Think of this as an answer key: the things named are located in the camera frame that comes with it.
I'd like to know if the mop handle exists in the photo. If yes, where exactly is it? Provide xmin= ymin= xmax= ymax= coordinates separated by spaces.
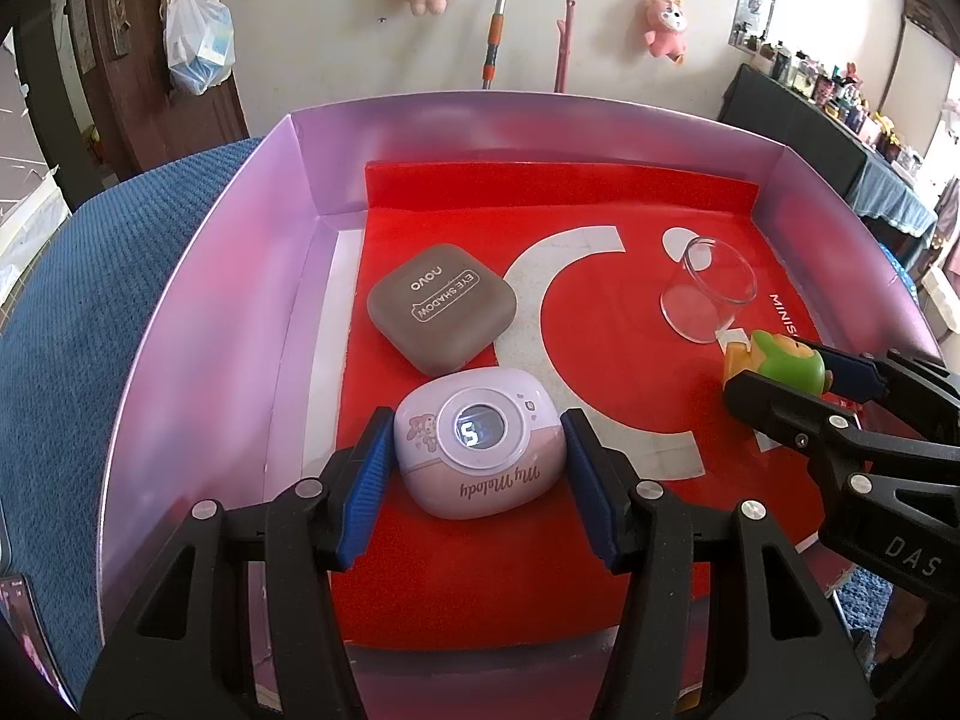
xmin=478 ymin=0 xmax=522 ymax=87

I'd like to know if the green yellow toy duck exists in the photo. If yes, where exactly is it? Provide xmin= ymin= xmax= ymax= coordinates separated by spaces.
xmin=721 ymin=328 xmax=827 ymax=397

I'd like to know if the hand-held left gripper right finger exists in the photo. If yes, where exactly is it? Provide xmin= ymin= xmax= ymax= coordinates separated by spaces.
xmin=559 ymin=406 xmax=878 ymax=720

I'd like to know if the white plastic bag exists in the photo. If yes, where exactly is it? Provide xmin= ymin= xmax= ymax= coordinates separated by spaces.
xmin=163 ymin=0 xmax=237 ymax=97

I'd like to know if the blue textured blanket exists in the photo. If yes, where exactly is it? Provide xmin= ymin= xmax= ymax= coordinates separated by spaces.
xmin=0 ymin=136 xmax=897 ymax=691

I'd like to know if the clear plastic cup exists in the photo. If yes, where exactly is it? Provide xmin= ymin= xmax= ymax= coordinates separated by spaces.
xmin=660 ymin=236 xmax=755 ymax=346

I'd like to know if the pink oval digital device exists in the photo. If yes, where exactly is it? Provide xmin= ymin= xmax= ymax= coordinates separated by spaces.
xmin=393 ymin=365 xmax=565 ymax=520

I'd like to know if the brown square eyeshadow case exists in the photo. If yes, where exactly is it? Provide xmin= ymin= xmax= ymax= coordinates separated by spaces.
xmin=366 ymin=242 xmax=518 ymax=377

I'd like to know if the white bench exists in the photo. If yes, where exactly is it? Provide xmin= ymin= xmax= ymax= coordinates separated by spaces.
xmin=926 ymin=270 xmax=960 ymax=338

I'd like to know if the pink stick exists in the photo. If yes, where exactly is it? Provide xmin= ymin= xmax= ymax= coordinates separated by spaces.
xmin=553 ymin=0 xmax=578 ymax=95

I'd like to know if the brown wooden door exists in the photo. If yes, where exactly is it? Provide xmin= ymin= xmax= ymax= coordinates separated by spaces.
xmin=64 ymin=0 xmax=252 ymax=200

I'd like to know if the smartphone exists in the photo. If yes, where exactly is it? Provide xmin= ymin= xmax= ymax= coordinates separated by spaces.
xmin=0 ymin=574 xmax=61 ymax=683

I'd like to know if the purple cardboard box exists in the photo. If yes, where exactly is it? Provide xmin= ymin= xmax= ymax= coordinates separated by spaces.
xmin=97 ymin=94 xmax=946 ymax=720

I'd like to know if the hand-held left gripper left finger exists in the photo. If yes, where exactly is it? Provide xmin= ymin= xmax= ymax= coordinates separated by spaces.
xmin=81 ymin=405 xmax=396 ymax=720

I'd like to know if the red paper liner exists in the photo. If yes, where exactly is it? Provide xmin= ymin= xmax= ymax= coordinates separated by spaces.
xmin=330 ymin=161 xmax=856 ymax=652

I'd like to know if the blue tablecloth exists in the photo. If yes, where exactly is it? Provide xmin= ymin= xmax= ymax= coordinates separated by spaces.
xmin=851 ymin=154 xmax=938 ymax=241

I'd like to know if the cluttered side table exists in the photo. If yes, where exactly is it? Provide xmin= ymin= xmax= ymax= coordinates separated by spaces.
xmin=739 ymin=30 xmax=931 ymax=166

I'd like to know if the pink bear plush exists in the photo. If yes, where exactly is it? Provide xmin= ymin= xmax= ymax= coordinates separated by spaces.
xmin=639 ymin=0 xmax=692 ymax=65

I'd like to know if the white cabinet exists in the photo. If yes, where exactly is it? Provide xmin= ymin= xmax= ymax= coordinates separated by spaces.
xmin=889 ymin=11 xmax=960 ymax=143

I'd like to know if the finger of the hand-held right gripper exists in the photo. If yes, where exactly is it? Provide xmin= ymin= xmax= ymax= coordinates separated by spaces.
xmin=724 ymin=369 xmax=865 ymax=478
xmin=814 ymin=343 xmax=960 ymax=440

